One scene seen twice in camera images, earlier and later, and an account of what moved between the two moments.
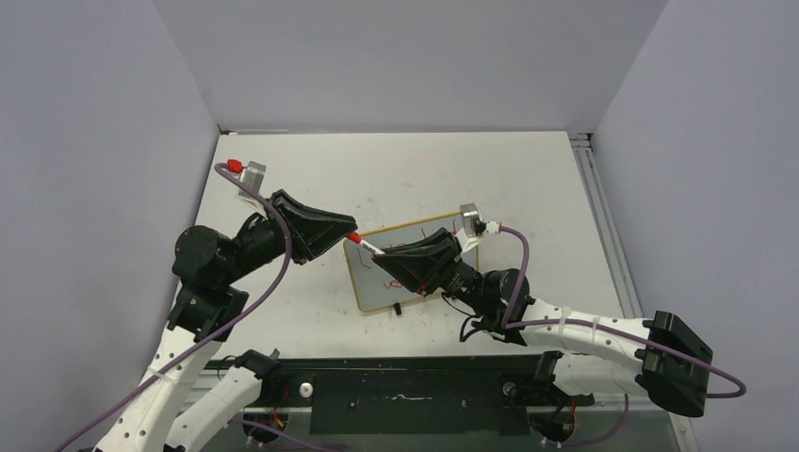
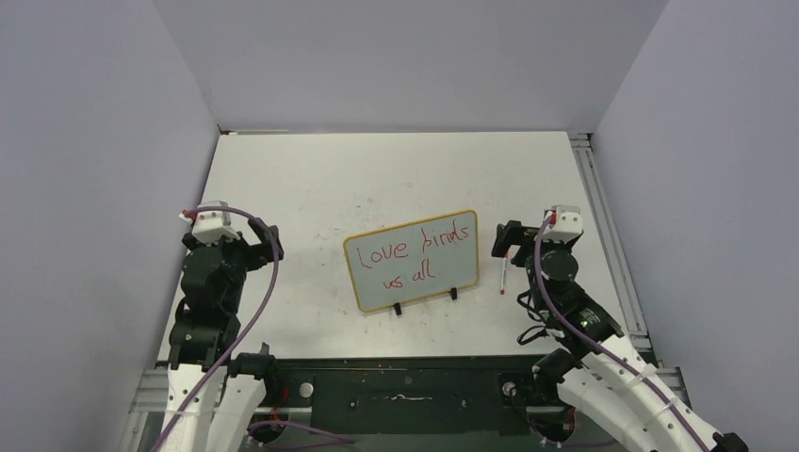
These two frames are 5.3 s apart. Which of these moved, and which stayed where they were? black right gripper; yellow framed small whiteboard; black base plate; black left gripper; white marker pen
Moved: black left gripper; black right gripper; white marker pen
Stayed: black base plate; yellow framed small whiteboard
